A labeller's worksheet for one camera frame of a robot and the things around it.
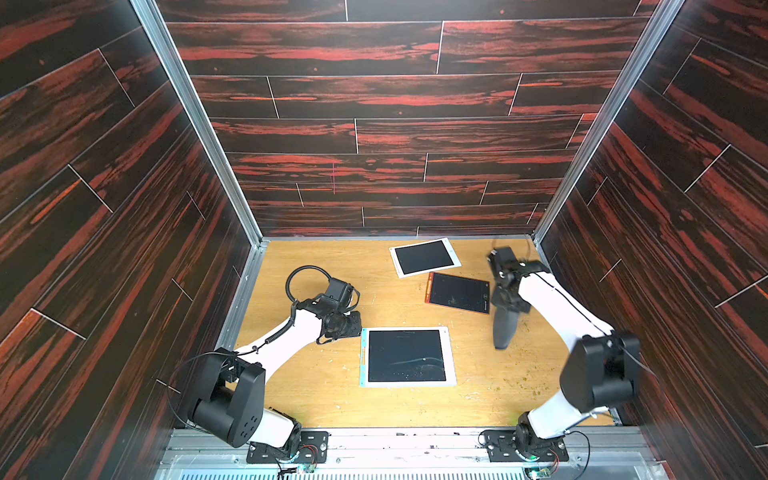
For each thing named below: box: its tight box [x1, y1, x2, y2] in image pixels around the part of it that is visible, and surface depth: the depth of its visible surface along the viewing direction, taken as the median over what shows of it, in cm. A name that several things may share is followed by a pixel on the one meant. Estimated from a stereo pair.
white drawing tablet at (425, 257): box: [389, 237, 462, 279], surface depth 117 cm
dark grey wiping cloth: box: [493, 306, 519, 350], surface depth 83 cm
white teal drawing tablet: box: [360, 326, 457, 388], surface depth 90 cm
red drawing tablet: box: [425, 272, 490, 314], surface depth 107 cm
